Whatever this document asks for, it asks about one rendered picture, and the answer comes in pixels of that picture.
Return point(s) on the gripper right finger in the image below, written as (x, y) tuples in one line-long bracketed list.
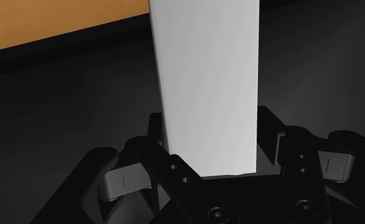
[(297, 145)]

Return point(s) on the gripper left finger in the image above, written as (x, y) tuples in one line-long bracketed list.
[(157, 164)]

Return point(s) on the white rectangular block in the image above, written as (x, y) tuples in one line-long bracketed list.
[(207, 93)]

